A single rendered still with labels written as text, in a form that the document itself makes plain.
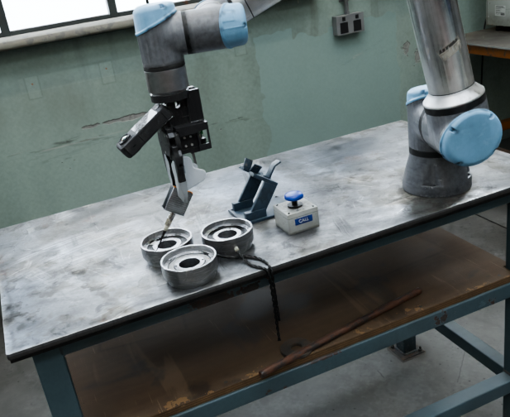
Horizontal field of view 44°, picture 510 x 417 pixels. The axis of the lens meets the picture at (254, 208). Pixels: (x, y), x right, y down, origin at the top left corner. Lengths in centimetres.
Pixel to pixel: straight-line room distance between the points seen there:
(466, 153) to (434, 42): 22
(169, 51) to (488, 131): 60
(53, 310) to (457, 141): 80
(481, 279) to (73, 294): 94
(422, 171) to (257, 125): 170
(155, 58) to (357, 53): 217
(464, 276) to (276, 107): 167
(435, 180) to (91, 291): 75
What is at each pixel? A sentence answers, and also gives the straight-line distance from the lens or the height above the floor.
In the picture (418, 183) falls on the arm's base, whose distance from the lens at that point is 141.
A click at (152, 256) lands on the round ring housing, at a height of 83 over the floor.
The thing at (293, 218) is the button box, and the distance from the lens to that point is 128.
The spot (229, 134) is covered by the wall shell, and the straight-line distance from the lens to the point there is 297.
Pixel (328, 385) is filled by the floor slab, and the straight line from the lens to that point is 215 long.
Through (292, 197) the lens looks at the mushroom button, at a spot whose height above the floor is 87.
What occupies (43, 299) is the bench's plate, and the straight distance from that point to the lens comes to 126.
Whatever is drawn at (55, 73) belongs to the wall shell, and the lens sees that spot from 274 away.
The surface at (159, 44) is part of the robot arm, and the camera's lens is 112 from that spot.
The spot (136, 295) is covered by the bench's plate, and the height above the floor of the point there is 80.
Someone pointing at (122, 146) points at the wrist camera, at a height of 106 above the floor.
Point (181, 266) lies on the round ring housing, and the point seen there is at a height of 82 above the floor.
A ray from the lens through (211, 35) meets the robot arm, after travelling 112.
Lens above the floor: 136
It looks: 23 degrees down
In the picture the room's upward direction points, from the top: 9 degrees counter-clockwise
